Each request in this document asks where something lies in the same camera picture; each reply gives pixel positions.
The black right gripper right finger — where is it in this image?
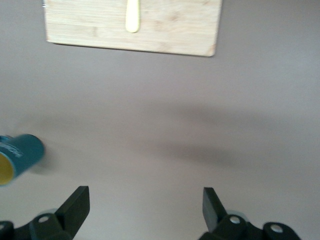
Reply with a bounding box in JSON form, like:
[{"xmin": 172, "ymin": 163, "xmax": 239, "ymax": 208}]
[{"xmin": 198, "ymin": 186, "xmax": 265, "ymax": 240}]

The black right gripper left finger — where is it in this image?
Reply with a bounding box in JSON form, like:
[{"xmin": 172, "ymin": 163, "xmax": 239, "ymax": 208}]
[{"xmin": 14, "ymin": 185, "xmax": 91, "ymax": 240}]

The teal cup yellow inside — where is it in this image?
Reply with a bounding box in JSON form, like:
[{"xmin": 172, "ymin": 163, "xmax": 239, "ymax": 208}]
[{"xmin": 0, "ymin": 133, "xmax": 46, "ymax": 187}]

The wooden cutting board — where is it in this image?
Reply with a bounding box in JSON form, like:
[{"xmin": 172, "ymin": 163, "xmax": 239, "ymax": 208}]
[{"xmin": 41, "ymin": 0, "xmax": 224, "ymax": 58}]

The yellow plastic fork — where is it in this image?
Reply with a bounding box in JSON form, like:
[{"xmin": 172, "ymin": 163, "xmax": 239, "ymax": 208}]
[{"xmin": 124, "ymin": 0, "xmax": 141, "ymax": 34}]

